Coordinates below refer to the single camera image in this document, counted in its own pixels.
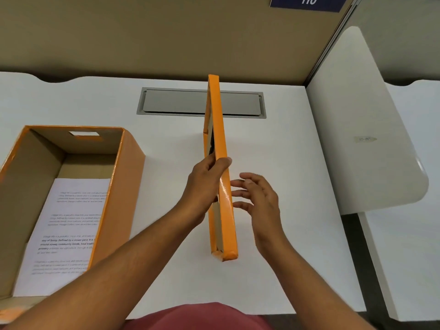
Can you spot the person's left hand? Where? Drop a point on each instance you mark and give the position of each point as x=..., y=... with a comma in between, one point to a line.
x=201, y=194

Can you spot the printed white paper sheet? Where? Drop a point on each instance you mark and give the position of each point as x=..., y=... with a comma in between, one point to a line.
x=65, y=233

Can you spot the person's left thumb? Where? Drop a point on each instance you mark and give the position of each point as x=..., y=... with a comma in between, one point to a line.
x=220, y=168

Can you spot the beige partition panel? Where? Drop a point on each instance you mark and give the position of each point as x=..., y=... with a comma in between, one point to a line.
x=154, y=34

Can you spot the orange cardboard box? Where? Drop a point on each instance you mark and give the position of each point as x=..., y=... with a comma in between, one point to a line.
x=117, y=188

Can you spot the person's left forearm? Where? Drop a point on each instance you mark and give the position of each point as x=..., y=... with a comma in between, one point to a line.
x=103, y=271

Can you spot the person's right middle finger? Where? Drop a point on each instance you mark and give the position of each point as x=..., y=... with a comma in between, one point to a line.
x=242, y=184

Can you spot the white side divider panel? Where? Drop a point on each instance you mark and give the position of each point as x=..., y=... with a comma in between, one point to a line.
x=364, y=133

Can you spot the person's right forearm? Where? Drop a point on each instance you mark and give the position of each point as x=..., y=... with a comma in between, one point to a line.
x=309, y=292

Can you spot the person's right hand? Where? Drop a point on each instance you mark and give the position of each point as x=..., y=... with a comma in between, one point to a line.
x=263, y=216

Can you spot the person's right little finger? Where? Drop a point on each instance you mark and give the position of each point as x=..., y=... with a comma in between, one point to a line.
x=242, y=206

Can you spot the person's pink shirt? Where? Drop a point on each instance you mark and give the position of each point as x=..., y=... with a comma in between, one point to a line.
x=196, y=317

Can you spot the orange box lid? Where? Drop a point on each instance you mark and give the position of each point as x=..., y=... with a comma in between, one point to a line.
x=221, y=202

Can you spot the blue number sign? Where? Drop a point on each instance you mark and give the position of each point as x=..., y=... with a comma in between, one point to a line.
x=309, y=2

